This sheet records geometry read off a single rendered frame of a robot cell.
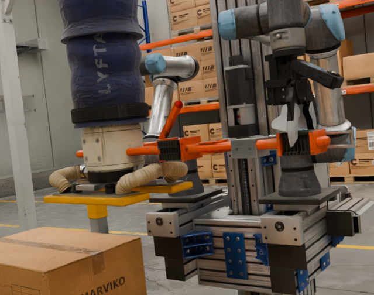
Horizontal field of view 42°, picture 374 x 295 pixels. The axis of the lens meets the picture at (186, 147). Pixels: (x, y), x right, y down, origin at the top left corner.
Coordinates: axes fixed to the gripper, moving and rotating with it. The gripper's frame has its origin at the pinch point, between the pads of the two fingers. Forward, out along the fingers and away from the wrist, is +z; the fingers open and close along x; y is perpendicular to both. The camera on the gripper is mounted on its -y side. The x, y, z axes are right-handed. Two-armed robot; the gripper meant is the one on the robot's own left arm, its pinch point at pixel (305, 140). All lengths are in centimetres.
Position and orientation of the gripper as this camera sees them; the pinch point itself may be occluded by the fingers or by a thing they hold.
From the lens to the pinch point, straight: 110.5
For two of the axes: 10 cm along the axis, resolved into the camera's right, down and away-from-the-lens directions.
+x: -6.3, 1.1, -7.7
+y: -7.7, 0.4, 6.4
